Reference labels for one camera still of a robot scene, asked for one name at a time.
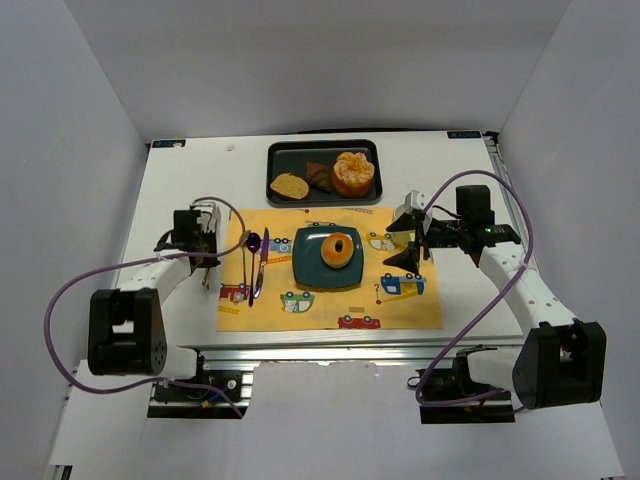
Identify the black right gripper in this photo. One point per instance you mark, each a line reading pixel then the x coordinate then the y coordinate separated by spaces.
pixel 425 239

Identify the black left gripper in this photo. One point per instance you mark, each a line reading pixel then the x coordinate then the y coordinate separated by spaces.
pixel 204 255

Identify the orange glazed donut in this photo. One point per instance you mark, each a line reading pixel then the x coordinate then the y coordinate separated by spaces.
pixel 337 250

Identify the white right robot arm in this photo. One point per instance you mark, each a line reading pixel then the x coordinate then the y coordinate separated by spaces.
pixel 562 359

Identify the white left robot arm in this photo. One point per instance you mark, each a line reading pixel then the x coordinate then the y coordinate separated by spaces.
pixel 126 327

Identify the bread slice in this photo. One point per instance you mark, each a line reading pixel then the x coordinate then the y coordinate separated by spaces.
pixel 290 187

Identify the pale green mug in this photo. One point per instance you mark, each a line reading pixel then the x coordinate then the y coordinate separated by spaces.
pixel 401 238

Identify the gold spoon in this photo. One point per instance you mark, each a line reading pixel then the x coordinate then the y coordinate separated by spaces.
pixel 245 239

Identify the purple spoon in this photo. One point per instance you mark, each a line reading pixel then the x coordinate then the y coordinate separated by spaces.
pixel 253 245

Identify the yellow vehicle print placemat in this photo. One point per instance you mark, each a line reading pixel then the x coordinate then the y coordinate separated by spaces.
pixel 387 297

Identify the iridescent purple knife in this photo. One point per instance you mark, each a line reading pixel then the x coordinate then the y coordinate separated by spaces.
pixel 264 252

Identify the sugar topped brioche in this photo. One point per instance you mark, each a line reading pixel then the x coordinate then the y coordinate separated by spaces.
pixel 352 175

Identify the dark teal square plate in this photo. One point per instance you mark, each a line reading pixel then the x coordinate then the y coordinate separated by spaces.
pixel 310 270

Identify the brown croissant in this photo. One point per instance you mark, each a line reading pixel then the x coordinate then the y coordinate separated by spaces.
pixel 318 176

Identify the black baking tray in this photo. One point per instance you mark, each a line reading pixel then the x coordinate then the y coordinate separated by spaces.
pixel 292 156

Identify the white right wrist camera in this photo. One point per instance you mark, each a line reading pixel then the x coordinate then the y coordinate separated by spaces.
pixel 416 202

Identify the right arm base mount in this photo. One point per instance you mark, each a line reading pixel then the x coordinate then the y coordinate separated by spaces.
pixel 454 382

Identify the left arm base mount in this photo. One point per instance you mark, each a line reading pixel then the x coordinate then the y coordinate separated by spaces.
pixel 219 390

